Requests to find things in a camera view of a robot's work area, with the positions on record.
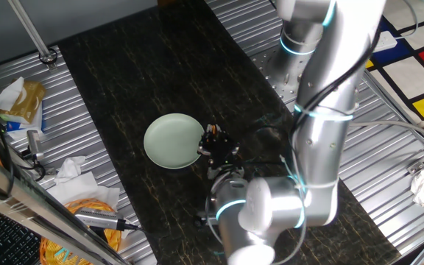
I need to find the wide aluminium frame bar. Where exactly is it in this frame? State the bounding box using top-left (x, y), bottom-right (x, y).
top-left (0, 145), bottom-right (132, 265)

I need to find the yellow wicker basket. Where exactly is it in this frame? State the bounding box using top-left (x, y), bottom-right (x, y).
top-left (38, 198), bottom-right (123, 265)

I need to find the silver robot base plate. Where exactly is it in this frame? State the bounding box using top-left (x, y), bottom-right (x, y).
top-left (252, 47), bottom-right (308, 106)

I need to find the black gold-veined marble mat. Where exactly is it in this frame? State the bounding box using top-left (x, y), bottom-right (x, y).
top-left (57, 0), bottom-right (403, 265)

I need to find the aluminium pole with base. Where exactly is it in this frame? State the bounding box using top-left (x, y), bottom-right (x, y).
top-left (7, 0), bottom-right (59, 71)

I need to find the white power strip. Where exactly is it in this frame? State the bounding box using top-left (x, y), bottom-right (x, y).
top-left (373, 30), bottom-right (399, 52)

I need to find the yellow tissue box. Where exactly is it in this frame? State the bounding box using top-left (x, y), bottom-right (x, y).
top-left (0, 76), bottom-right (47, 124)

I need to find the flat white paper towel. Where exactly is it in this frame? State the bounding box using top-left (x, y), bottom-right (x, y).
top-left (46, 171), bottom-right (121, 213)

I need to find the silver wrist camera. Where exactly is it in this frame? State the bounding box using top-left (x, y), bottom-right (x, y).
top-left (194, 214), bottom-right (219, 227)

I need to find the grey power strip cable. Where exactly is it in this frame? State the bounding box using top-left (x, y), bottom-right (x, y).
top-left (394, 0), bottom-right (419, 40)

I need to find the small silver camera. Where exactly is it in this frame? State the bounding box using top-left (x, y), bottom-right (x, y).
top-left (26, 130), bottom-right (46, 163)

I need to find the pale green round plate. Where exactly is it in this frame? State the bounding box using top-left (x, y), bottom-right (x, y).
top-left (143, 113), bottom-right (206, 170)

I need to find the silver camera with black plug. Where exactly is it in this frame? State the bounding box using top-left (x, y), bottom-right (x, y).
top-left (74, 206), bottom-right (146, 233)

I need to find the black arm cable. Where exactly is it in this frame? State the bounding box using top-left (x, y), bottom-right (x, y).
top-left (289, 21), bottom-right (383, 177)

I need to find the colourful squares floor mat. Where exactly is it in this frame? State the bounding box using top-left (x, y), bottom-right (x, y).
top-left (362, 0), bottom-right (424, 122)

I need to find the white blue tissue pack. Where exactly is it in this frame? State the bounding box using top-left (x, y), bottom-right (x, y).
top-left (0, 105), bottom-right (46, 141)

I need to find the black keyboard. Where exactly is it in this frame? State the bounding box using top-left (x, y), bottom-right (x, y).
top-left (0, 200), bottom-right (43, 265)

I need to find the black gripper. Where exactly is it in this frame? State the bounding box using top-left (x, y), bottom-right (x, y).
top-left (197, 124), bottom-right (241, 170)

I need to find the thick grey base cable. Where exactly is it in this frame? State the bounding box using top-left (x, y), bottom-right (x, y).
top-left (347, 119), bottom-right (424, 146)

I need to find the teal plastic clothespin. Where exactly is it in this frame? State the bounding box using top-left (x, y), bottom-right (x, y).
top-left (54, 248), bottom-right (70, 263)

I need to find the crumpled white tissue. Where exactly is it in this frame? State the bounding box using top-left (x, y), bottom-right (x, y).
top-left (53, 155), bottom-right (87, 185)

